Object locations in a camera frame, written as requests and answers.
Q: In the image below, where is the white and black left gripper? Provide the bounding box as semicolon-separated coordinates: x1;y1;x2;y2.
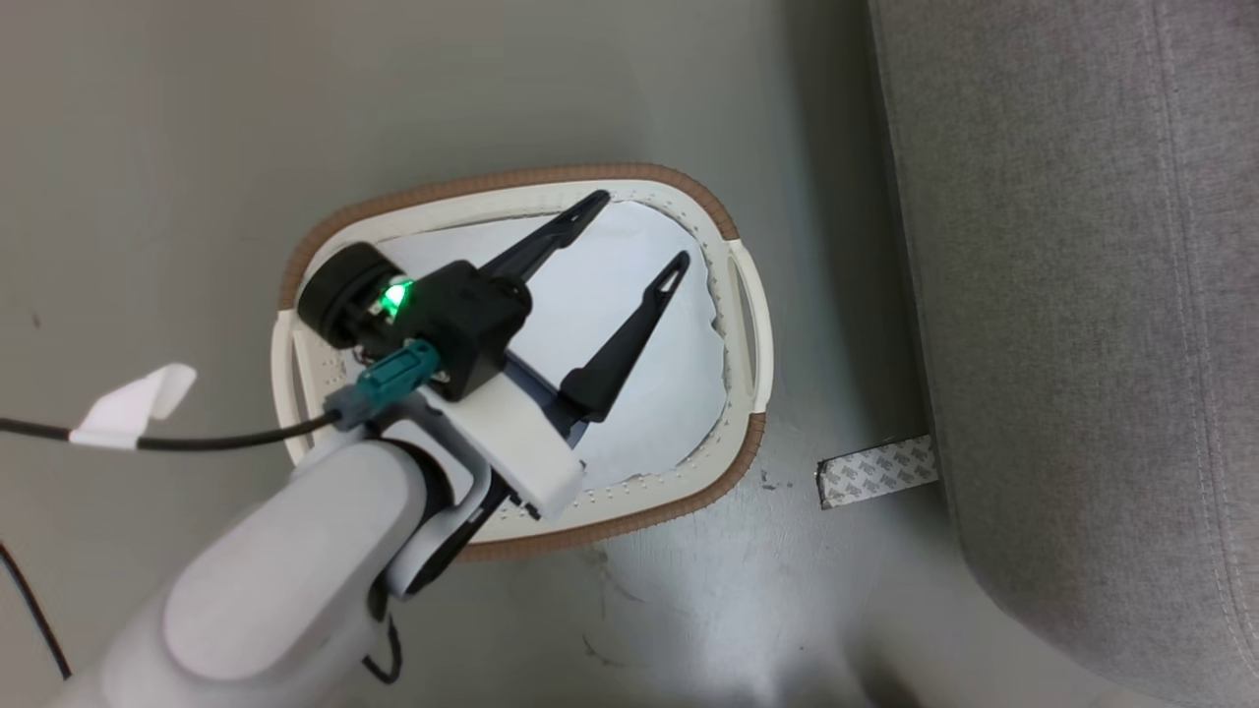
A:
297;190;691;523

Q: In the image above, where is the white sheet basket liner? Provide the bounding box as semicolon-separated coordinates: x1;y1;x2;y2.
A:
374;200;731;493

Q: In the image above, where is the white laundry basket brown rim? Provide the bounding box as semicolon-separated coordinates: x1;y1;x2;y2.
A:
270;163;775;563

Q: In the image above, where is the patterned grey tape strip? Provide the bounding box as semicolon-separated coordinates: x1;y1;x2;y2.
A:
815;434;941;510

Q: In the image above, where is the grey fabric sofa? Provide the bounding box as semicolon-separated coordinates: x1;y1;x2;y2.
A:
866;0;1259;708

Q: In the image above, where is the teal grey cable connector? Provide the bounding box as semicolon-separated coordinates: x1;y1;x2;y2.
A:
325;339;441;432

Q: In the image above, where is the black camera cable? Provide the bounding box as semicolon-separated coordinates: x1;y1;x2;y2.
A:
0;411;343;453

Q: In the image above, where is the thin black cable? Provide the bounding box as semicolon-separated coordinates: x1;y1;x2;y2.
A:
0;541;73;681
361;585;405;687

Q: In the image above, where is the white paper cable tag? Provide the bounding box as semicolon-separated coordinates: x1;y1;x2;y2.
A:
68;363;199;451

